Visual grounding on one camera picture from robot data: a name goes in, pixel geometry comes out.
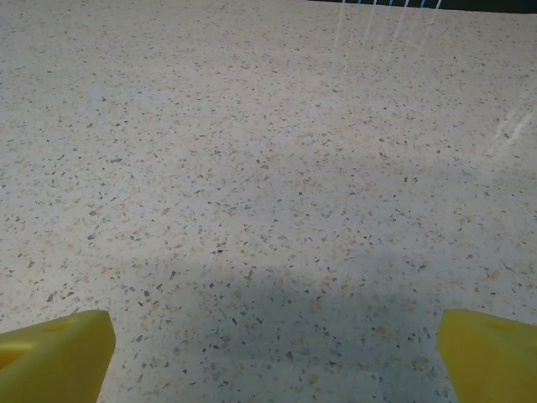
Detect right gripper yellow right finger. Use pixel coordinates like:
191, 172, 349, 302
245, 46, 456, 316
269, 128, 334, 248
436, 309, 537, 403

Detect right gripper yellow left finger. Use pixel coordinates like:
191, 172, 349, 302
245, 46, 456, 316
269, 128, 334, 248
0, 309, 117, 403

